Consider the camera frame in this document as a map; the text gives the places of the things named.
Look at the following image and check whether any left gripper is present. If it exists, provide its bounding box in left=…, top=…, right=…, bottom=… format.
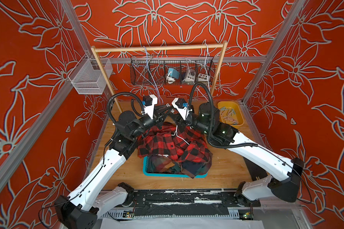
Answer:
left=130, top=104, right=172, bottom=141

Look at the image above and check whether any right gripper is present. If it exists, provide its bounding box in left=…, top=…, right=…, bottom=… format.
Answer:
left=167, top=114, right=213, bottom=137

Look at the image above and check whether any red black plaid shirt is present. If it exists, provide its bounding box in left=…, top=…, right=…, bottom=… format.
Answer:
left=138, top=122, right=213, bottom=177

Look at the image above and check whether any dark plaid shirt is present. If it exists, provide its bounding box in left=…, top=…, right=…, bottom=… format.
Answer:
left=146, top=154, right=213, bottom=178

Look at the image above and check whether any white wire hanger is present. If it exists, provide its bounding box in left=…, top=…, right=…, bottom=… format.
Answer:
left=171, top=126, right=191, bottom=148
left=130, top=46, right=164, bottom=101
left=186, top=42, right=216, bottom=98

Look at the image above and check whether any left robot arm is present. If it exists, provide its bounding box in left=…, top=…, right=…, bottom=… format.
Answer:
left=54, top=92, right=173, bottom=229

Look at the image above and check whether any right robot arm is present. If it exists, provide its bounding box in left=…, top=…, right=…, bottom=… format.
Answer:
left=172, top=94, right=304, bottom=206

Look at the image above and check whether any white power adapter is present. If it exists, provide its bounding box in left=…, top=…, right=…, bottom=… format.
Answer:
left=182, top=68, right=196, bottom=85

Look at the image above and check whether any white dotted box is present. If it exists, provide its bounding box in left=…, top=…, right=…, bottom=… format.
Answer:
left=197, top=73, right=210, bottom=84

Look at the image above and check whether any teal plastic basket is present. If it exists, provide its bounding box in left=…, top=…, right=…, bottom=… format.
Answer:
left=142, top=156, right=208, bottom=178

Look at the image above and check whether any yellow plastic tray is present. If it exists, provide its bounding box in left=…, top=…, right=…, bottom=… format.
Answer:
left=217, top=101, right=244, bottom=127

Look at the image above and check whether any white mesh basket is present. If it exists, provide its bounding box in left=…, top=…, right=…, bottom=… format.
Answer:
left=68, top=58, right=110, bottom=95

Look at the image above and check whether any wooden hanging rack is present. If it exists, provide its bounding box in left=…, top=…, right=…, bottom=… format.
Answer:
left=91, top=40, right=228, bottom=114

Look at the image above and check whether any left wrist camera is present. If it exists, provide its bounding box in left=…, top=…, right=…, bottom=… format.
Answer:
left=142, top=94, right=158, bottom=119

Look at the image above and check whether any teal charger with cable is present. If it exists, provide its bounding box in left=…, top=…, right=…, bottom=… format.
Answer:
left=166, top=68, right=180, bottom=84

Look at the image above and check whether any black wire basket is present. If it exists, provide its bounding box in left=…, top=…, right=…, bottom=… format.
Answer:
left=130, top=55, right=216, bottom=86

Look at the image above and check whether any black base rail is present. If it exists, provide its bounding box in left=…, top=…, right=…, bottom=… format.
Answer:
left=107, top=188, right=261, bottom=217

